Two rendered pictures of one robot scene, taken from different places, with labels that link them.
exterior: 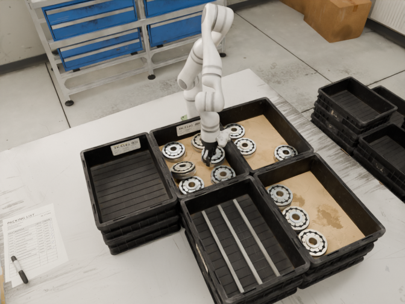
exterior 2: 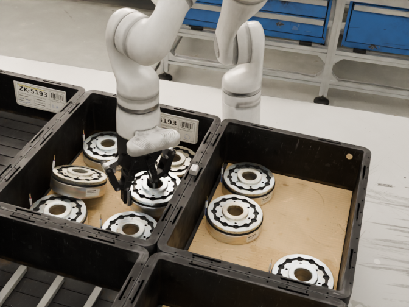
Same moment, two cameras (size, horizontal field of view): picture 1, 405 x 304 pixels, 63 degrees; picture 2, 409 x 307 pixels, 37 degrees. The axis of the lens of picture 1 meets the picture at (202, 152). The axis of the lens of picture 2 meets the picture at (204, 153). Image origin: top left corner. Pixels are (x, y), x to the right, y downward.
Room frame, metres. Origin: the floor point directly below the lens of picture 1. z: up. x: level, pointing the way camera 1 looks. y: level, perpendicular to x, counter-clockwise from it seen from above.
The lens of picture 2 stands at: (0.31, -0.63, 1.60)
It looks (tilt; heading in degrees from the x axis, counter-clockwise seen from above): 36 degrees down; 36
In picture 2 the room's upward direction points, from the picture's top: 4 degrees clockwise
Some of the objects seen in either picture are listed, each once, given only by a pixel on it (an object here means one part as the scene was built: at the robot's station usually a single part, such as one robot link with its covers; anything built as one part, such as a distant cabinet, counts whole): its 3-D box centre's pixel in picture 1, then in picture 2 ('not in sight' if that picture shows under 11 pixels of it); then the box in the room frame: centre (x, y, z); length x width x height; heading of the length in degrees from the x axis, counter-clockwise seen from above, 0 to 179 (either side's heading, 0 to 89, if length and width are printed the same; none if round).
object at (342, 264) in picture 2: (258, 140); (271, 219); (1.04, -0.25, 0.87); 0.40 x 0.30 x 0.11; 21
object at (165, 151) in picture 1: (173, 149); (108, 145); (1.01, 0.13, 0.86); 0.10 x 0.10 x 0.01
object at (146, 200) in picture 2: (213, 154); (154, 186); (0.96, -0.05, 0.88); 0.10 x 0.10 x 0.01
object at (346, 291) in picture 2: (259, 132); (275, 197); (1.04, -0.25, 0.92); 0.40 x 0.30 x 0.02; 21
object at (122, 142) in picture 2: (210, 143); (139, 148); (0.93, -0.03, 0.97); 0.08 x 0.08 x 0.09
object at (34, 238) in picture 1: (31, 240); not in sight; (0.67, 0.72, 0.70); 0.33 x 0.23 x 0.01; 27
